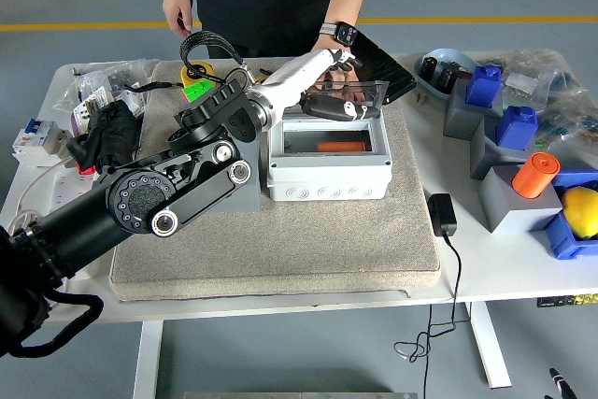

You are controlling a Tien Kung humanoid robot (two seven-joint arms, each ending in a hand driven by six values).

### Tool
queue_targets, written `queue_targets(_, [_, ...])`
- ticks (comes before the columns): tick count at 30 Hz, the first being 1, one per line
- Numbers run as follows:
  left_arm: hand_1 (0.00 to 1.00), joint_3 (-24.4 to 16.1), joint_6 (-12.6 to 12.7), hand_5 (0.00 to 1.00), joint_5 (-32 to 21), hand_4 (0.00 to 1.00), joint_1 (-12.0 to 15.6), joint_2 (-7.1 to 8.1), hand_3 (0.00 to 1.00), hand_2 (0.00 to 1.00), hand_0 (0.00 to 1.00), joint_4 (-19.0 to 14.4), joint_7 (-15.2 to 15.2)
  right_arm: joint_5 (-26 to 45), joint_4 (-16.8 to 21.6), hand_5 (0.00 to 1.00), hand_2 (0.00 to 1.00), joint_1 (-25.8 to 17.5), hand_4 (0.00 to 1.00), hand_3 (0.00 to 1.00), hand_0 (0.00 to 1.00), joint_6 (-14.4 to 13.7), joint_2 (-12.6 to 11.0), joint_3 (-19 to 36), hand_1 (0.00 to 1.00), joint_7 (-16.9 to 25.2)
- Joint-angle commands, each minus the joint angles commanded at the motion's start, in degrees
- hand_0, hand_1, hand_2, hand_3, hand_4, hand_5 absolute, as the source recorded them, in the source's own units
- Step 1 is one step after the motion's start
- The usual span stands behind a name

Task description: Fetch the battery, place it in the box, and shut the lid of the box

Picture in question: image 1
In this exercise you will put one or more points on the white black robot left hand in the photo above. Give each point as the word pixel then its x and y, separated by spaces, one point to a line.
pixel 299 72

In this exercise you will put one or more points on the black table control panel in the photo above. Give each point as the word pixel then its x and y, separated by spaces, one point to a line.
pixel 567 300

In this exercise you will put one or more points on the small red block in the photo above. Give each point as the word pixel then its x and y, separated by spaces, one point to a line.
pixel 86 170

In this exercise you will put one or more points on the grey block with round hole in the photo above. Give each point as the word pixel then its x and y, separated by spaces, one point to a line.
pixel 250 193

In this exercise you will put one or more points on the white switch module, purple edge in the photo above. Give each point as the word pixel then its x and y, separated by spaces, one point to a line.
pixel 86 111

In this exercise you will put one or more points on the light blue bowl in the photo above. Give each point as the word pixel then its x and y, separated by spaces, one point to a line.
pixel 444 55

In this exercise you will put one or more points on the folded black umbrella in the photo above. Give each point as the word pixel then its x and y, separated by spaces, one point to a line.
pixel 112 132

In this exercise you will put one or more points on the blue block battery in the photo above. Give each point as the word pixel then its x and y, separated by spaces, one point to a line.
pixel 516 130
pixel 483 88

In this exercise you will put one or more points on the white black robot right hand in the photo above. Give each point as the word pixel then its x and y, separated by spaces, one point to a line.
pixel 563 385

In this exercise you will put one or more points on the grey block holder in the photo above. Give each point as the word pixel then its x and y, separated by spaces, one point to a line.
pixel 509 212
pixel 483 156
pixel 460 118

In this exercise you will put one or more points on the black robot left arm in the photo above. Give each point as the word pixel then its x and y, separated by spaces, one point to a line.
pixel 93 209

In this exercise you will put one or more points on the white table leg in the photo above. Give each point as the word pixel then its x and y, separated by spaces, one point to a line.
pixel 490 347
pixel 148 361

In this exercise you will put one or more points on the orange cylinder battery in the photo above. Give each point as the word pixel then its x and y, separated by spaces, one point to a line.
pixel 532 179
pixel 341 146

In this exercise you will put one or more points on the small metal plug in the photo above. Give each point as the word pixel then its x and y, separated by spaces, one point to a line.
pixel 422 98

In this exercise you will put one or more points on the blue storage bin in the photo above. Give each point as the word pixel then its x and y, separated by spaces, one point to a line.
pixel 560 237

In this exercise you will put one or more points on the black plastic case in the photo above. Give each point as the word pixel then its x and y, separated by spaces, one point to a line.
pixel 388 76

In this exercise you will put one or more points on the person's left hand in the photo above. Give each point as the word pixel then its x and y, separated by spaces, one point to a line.
pixel 327 43

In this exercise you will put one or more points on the yellow lemon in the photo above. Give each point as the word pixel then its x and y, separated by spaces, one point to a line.
pixel 584 212

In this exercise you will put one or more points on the large colourful puzzle cube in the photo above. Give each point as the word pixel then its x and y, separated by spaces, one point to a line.
pixel 196 90

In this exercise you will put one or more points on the white junction box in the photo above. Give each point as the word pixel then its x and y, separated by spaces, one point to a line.
pixel 327 184

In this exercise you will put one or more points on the white blue circuit breaker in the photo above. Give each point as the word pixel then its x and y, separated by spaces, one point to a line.
pixel 39 137

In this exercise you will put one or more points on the grey-brown mat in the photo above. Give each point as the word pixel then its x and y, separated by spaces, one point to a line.
pixel 303 240

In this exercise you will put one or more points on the black wrist watch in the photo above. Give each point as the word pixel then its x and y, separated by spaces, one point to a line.
pixel 345 33

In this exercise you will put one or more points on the black cylindrical capacitor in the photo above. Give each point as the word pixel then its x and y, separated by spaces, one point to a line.
pixel 430 67
pixel 447 75

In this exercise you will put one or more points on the black power adapter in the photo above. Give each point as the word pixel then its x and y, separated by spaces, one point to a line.
pixel 442 214

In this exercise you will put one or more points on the person's right hand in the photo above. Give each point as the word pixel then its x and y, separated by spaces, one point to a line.
pixel 177 6

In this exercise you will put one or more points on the clear bags with switches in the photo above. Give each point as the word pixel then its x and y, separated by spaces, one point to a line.
pixel 117 73

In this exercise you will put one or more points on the clear bag of parts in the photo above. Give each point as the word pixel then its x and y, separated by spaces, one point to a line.
pixel 572 123
pixel 528 74

